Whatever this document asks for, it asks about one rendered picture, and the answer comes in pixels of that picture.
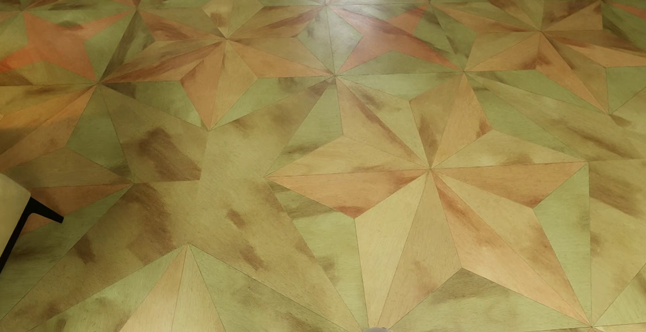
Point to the cream chair with black legs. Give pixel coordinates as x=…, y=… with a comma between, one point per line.
x=11, y=210

